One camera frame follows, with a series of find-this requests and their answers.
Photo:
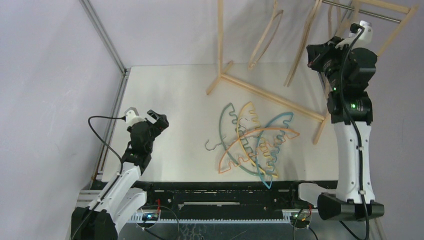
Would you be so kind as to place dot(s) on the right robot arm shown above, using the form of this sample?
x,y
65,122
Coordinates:
x,y
354,198

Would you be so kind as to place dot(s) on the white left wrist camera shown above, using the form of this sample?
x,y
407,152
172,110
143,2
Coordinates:
x,y
132,117

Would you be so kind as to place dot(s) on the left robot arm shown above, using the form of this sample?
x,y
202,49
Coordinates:
x,y
104,217

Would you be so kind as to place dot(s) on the yellow plastic hanger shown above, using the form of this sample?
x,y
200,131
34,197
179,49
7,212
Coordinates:
x,y
241,114

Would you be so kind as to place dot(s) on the green plastic hanger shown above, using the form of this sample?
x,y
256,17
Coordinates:
x,y
221,122

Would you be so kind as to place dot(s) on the metal hanging rod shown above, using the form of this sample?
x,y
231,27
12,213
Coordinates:
x,y
365,12

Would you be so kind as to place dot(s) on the blue plastic hanger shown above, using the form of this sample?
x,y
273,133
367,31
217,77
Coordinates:
x,y
273,150

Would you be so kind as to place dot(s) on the orange plastic hanger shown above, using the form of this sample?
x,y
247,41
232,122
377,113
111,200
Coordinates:
x,y
290,134

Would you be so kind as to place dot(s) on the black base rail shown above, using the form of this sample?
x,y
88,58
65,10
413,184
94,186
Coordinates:
x,y
223,201

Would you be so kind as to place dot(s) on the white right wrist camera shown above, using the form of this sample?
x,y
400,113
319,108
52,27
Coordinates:
x,y
360,35

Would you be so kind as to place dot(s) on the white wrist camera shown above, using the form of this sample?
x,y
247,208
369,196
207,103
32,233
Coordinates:
x,y
132,117
360,35

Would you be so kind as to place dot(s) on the left circuit board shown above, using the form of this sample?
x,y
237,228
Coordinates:
x,y
150,217

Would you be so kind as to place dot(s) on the circuit board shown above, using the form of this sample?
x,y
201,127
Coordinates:
x,y
302,218
150,217

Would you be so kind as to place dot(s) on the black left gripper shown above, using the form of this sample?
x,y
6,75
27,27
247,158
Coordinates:
x,y
161,123

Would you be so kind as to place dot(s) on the wooden clothes rack frame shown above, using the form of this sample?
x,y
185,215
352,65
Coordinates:
x,y
344,17

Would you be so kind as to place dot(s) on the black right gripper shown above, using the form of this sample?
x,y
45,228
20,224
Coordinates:
x,y
315,52

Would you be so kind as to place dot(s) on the right circuit board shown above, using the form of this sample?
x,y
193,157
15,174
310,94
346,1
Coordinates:
x,y
302,218

